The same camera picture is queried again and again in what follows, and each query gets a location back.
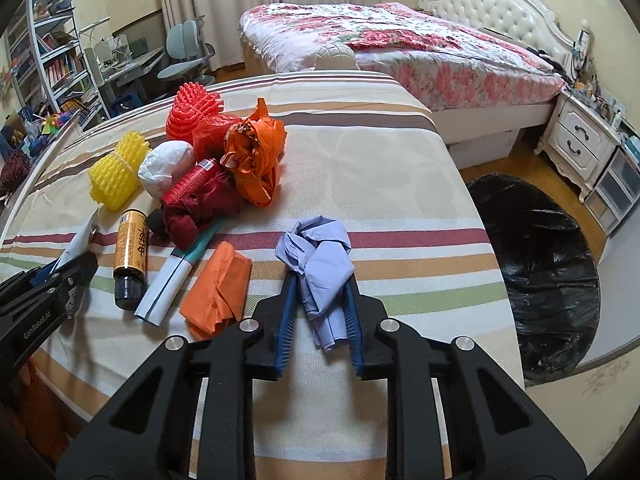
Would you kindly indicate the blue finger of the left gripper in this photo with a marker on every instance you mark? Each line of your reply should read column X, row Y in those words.
column 42, row 275

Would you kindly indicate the white crumpled paper ball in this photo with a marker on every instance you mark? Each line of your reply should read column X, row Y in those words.
column 165, row 165

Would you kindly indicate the white bed frame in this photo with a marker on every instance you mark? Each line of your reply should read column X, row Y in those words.
column 473, row 135

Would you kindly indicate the orange paper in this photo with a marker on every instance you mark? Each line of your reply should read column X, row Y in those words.
column 217, row 298

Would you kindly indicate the white bookshelf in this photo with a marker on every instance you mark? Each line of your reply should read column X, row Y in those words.
column 50, row 70

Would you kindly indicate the white nightstand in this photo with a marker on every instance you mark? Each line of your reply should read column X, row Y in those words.
column 579, row 142

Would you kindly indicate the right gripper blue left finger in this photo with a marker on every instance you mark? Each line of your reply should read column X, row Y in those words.
column 287, row 315

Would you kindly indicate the black trash bag bin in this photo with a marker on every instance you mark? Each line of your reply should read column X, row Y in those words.
column 549, row 271

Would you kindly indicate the red foam fruit net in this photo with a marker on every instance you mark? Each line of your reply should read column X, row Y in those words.
column 191, row 105

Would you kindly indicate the teal desk chair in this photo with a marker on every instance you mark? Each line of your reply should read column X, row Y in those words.
column 185, row 45

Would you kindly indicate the dark red bag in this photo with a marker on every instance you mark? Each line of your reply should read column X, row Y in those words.
column 187, row 217

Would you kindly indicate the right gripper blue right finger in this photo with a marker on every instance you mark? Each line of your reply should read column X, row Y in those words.
column 352, row 323

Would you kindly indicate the plastic drawer unit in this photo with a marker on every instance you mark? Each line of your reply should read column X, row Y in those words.
column 616, row 191

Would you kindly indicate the gold black spray can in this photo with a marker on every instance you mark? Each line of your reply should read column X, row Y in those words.
column 129, row 271

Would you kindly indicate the light blue paper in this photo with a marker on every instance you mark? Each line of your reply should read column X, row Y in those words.
column 317, row 249

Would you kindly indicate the yellow foam fruit net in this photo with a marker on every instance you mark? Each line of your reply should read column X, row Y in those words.
column 114, row 177

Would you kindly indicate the white tufted headboard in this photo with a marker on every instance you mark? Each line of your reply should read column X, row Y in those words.
column 529, row 23

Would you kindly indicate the floral bed quilt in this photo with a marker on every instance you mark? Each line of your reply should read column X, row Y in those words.
column 443, row 64

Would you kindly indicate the red cylindrical bottle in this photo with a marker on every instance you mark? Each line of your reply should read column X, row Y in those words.
column 197, row 176

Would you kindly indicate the orange plastic bag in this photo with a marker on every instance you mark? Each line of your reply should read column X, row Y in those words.
column 253, row 149

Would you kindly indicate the grey study desk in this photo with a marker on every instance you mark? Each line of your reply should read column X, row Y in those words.
column 114, row 69

